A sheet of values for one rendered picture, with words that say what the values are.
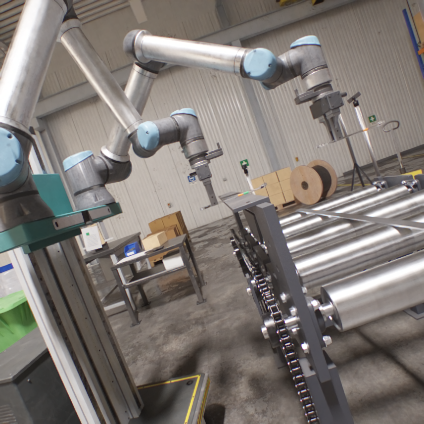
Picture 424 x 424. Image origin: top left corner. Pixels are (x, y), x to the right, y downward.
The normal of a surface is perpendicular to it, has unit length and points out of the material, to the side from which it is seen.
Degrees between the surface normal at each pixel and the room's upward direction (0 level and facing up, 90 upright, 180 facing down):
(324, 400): 90
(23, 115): 112
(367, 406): 0
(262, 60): 93
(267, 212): 90
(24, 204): 70
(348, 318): 98
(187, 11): 90
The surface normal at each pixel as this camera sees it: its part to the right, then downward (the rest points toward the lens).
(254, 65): -0.41, 0.27
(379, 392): -0.34, -0.94
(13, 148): 0.42, 0.00
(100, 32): -0.01, 0.09
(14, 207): 0.26, -0.39
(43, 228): 0.93, -0.32
